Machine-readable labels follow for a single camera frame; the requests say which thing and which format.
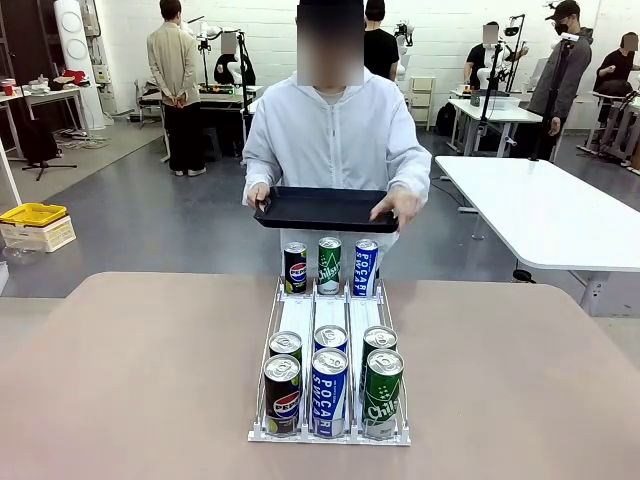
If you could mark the person's left hand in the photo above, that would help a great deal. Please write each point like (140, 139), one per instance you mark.
(405, 205)

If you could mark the person's right hand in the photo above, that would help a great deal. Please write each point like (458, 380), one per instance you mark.
(259, 196)

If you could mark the black rectangular serving tray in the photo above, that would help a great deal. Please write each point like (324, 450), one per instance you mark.
(325, 207)

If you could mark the green Chilsung cider can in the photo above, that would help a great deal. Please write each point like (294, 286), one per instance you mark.
(382, 400)
(329, 270)
(380, 337)

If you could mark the blue Pocari Sweat can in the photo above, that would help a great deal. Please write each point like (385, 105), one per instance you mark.
(365, 270)
(330, 336)
(329, 400)

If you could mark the person's left forearm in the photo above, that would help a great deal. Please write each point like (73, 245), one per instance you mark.
(412, 170)

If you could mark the person's right forearm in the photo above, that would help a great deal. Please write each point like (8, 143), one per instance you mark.
(257, 167)

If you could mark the person in white hoodie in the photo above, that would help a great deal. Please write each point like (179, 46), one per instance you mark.
(335, 150)

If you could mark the person in black vest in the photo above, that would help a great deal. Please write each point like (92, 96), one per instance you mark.
(235, 70)

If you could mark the person in black t-shirt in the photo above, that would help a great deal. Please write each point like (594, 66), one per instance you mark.
(382, 50)

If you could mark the person in black shirt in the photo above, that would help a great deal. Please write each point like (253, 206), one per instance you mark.
(477, 60)

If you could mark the person in black trousers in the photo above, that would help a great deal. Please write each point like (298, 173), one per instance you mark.
(37, 140)

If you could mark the seated person in black top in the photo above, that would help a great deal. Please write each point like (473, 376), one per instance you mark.
(617, 67)

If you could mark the black Pepsi can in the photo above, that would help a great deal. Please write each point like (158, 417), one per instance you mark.
(285, 342)
(295, 272)
(282, 400)

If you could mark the black backpack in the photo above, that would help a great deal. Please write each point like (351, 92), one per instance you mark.
(446, 120)

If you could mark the grey desk with equipment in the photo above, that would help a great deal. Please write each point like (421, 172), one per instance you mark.
(225, 97)

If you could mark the white shelf cart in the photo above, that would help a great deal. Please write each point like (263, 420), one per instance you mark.
(423, 85)

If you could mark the white sloped can dispenser rack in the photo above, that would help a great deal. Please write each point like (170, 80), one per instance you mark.
(296, 317)

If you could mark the large white table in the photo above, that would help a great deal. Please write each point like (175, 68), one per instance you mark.
(540, 210)

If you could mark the white lab desk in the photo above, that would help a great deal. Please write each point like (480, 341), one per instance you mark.
(505, 112)

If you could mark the dark grey floor base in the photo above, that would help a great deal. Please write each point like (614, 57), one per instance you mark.
(523, 276)

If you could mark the small white lab robot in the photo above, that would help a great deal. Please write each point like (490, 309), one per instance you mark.
(404, 60)

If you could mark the man in beige jacket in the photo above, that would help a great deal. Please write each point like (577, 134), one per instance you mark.
(175, 65)

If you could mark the man in grey hoodie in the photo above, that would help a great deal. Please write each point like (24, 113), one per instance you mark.
(565, 75)

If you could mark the white plastic crate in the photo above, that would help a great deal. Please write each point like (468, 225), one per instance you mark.
(45, 237)

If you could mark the yellow plastic crate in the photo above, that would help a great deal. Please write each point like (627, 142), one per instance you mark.
(32, 214)

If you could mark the white cluttered side table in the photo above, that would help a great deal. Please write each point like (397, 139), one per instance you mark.
(50, 92)

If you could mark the white tower air conditioner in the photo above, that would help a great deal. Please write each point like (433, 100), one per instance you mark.
(75, 50)

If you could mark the clear plastic bowl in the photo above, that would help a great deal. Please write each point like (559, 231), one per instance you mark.
(20, 256)

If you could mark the red cup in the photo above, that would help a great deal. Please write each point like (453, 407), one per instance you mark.
(8, 87)

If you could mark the black camera stand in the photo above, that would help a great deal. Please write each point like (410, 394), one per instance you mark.
(484, 132)

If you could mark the white metal table frame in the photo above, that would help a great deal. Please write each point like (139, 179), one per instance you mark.
(9, 170)

